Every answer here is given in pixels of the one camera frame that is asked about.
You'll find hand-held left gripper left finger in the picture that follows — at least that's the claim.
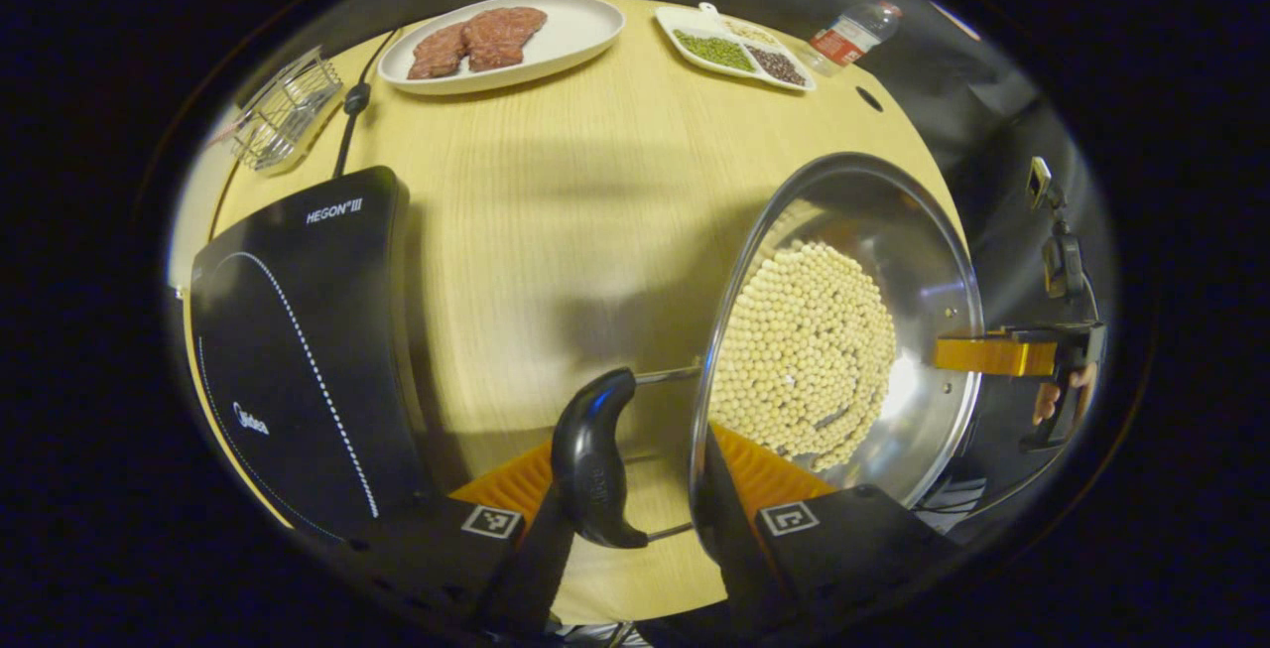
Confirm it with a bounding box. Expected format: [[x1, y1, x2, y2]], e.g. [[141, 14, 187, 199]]
[[317, 442, 579, 641]]

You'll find wire mesh basket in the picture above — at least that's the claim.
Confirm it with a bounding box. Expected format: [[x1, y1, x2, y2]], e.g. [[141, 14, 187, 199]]
[[230, 46, 345, 173]]

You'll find brown meat piece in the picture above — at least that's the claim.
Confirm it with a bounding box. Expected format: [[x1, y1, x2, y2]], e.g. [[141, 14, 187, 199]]
[[407, 23, 469, 80], [461, 7, 549, 72]]

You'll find plastic bottle with red label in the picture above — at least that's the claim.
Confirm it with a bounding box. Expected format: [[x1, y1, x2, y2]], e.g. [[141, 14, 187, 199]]
[[809, 0, 904, 69]]

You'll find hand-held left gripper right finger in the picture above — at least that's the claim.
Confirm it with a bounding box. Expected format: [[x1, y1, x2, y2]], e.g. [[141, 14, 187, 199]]
[[690, 423, 963, 639]]

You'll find black power cable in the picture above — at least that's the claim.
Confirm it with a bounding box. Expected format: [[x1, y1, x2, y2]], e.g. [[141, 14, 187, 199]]
[[332, 28, 403, 179]]

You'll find pile of green beans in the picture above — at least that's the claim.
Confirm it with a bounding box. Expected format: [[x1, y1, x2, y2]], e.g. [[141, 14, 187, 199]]
[[673, 30, 757, 72]]

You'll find white round plate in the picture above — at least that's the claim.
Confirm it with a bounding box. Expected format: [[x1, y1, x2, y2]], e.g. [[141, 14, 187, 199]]
[[377, 0, 626, 96]]

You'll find pile of dark red beans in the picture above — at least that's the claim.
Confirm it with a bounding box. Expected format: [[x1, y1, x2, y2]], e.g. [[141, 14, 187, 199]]
[[746, 45, 808, 87]]

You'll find pile of yellow soybeans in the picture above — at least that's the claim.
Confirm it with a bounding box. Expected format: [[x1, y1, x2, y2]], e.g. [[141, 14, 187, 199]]
[[709, 239, 900, 473]]

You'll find white divided dish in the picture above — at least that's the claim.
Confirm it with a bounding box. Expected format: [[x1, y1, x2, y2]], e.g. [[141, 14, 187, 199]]
[[655, 3, 817, 93]]

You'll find black induction cooktop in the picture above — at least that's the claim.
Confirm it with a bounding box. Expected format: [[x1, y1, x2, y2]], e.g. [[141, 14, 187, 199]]
[[189, 166, 434, 543]]

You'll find steel pot with black handles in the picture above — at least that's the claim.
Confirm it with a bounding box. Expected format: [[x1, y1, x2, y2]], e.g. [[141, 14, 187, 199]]
[[551, 152, 986, 551]]

